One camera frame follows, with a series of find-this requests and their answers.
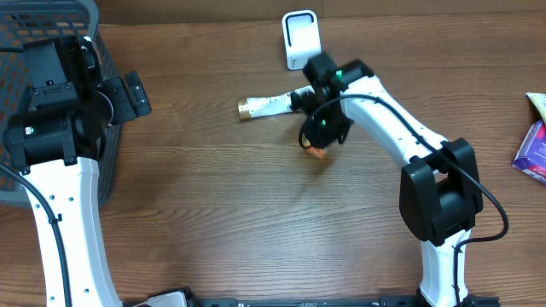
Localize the small orange tissue pack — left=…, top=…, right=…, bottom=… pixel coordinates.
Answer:
left=305, top=147, right=327, bottom=159

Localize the white Pantene tube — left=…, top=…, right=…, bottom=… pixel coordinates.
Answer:
left=237, top=85, right=315, bottom=121

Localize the white barcode scanner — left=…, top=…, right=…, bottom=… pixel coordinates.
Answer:
left=282, top=9, right=322, bottom=71

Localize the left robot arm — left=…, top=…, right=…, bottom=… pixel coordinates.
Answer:
left=3, top=36, right=152, bottom=306

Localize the left black cable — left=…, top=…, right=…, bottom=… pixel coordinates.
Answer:
left=0, top=164, right=73, bottom=307

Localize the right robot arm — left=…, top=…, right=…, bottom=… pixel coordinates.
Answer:
left=297, top=53, right=483, bottom=306

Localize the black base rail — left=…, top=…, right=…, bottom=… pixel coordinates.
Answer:
left=123, top=287, right=502, bottom=307

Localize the red purple pantyliner pack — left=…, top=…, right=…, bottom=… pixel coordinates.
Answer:
left=512, top=120, right=546, bottom=183

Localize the grey plastic mesh basket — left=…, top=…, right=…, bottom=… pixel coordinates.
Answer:
left=1, top=0, right=122, bottom=206

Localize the colourful snack bag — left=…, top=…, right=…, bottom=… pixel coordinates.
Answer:
left=526, top=92, right=546, bottom=123

